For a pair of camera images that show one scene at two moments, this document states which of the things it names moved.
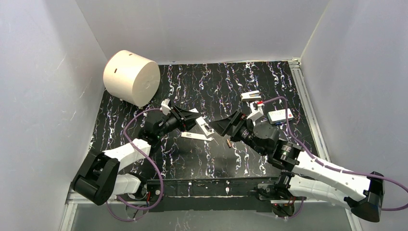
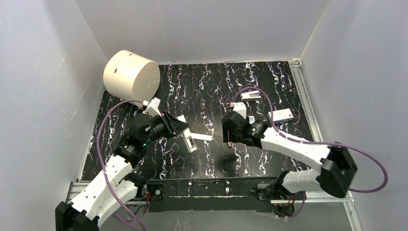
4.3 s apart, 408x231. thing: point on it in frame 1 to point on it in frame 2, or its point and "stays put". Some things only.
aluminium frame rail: [314, 122] stays put
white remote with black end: [208, 130] to [186, 136]
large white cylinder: [132, 77] stays put
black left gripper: [180, 117] to [172, 124]
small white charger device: [253, 95] stays put
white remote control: [196, 136] stays put
